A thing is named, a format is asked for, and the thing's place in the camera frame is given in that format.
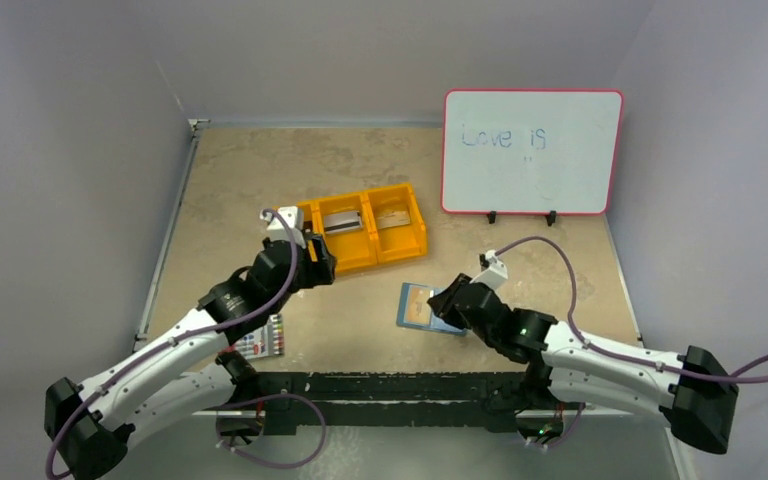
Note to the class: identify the silver card in bin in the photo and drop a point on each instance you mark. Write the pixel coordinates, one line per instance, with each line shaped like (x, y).
(343, 222)

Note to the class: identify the right whiteboard stand foot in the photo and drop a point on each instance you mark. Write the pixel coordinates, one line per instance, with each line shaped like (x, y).
(551, 218)

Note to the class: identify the pink framed whiteboard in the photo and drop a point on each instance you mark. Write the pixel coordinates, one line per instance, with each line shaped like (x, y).
(529, 151)

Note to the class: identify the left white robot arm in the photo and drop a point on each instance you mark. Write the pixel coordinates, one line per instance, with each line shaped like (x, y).
(194, 366)

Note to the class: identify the right yellow bin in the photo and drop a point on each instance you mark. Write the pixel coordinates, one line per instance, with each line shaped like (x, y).
(396, 245)

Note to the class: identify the marker pen pack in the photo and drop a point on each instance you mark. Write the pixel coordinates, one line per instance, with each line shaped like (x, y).
(264, 342)

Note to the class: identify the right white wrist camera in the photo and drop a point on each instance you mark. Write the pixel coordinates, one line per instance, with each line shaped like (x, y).
(494, 272)

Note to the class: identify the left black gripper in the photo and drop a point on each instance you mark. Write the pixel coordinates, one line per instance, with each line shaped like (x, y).
(320, 270)

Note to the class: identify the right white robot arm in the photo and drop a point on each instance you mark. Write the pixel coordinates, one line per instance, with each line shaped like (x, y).
(685, 392)

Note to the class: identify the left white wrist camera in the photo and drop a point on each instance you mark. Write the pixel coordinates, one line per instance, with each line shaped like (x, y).
(284, 224)

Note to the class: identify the middle yellow bin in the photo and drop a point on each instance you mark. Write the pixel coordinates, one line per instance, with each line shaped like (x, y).
(354, 251)

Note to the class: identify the blue card holder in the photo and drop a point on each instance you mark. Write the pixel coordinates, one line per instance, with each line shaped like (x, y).
(415, 313)

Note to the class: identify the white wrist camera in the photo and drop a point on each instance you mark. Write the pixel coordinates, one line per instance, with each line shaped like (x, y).
(284, 224)
(494, 272)

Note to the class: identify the yellow bin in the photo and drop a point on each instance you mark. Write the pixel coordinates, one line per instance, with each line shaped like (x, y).
(396, 245)
(354, 251)

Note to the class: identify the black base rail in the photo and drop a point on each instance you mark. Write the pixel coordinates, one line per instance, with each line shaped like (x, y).
(488, 400)

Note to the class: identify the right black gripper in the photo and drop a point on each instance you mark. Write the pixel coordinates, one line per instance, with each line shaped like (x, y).
(456, 299)

